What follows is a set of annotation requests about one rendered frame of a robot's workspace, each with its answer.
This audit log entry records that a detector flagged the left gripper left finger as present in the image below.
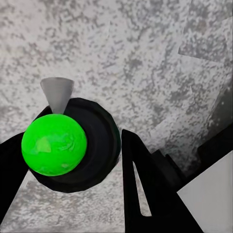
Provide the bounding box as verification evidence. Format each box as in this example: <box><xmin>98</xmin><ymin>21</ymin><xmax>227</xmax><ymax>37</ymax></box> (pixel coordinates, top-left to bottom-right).
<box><xmin>0</xmin><ymin>132</ymin><xmax>29</xmax><ymax>225</ymax></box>

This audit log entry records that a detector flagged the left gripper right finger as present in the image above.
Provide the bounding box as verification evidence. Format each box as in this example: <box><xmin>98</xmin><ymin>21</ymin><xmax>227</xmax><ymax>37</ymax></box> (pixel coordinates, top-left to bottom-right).
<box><xmin>121</xmin><ymin>129</ymin><xmax>204</xmax><ymax>233</ymax></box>

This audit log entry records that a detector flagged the insectifuge atomizer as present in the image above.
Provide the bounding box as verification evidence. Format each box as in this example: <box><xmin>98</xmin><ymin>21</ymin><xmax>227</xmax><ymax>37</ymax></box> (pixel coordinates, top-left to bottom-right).
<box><xmin>21</xmin><ymin>77</ymin><xmax>122</xmax><ymax>193</ymax></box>

